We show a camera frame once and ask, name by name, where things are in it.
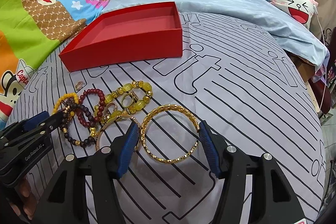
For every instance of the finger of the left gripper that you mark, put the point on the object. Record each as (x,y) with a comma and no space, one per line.
(27,124)
(44,125)

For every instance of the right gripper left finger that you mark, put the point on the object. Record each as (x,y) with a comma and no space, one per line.
(110,163)

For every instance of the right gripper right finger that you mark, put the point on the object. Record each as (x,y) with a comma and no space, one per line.
(229,164)

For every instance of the smooth gold bangle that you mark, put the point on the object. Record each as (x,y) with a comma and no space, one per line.
(113,121)

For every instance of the textured gold bangle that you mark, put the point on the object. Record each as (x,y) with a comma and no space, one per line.
(178,125)

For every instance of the left hand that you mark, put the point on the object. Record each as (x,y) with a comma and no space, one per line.
(23,189)

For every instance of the red cardboard tray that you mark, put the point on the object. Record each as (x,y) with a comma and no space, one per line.
(143,32)

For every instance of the cartoon monkey colourful blanket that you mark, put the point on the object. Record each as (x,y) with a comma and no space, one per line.
(30,31)

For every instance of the light blue quilt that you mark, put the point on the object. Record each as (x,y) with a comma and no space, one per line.
(290,35)

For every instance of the pink laughing face cushion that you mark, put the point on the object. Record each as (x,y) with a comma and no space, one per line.
(300,10)

